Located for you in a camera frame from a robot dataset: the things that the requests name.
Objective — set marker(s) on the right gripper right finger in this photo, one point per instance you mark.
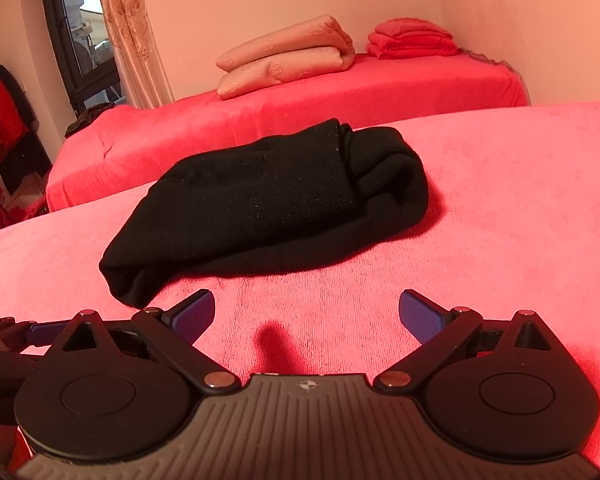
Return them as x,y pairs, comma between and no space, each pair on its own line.
444,337

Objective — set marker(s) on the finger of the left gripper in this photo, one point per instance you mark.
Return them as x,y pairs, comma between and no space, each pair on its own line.
18,336

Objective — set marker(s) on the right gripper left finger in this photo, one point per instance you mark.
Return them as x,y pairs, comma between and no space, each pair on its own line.
169,336

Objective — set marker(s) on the black knit pants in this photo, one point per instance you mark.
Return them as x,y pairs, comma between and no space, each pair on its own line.
279,205

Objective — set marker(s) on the near pink bed cover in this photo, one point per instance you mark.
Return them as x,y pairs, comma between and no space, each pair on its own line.
512,231

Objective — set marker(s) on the hanging red clothes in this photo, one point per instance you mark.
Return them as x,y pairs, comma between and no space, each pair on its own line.
24,163

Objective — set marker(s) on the far red bed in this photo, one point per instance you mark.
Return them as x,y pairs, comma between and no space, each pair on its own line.
126,147

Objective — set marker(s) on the dark clothes pile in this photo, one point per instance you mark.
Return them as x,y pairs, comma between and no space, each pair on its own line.
87,117

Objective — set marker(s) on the beige patterned curtain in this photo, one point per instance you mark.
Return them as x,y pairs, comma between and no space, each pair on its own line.
139,65

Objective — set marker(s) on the lower pink folded pillow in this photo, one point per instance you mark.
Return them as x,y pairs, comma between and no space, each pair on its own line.
281,68

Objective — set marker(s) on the pink folded pillow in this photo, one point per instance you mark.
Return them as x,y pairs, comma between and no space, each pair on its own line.
323,31
281,68

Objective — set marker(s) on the red folded blanket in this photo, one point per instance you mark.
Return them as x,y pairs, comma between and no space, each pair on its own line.
410,38

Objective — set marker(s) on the upper pink folded pillow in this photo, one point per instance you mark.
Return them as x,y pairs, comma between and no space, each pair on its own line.
323,31

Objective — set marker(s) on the dark window frame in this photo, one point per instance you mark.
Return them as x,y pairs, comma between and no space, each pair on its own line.
83,52

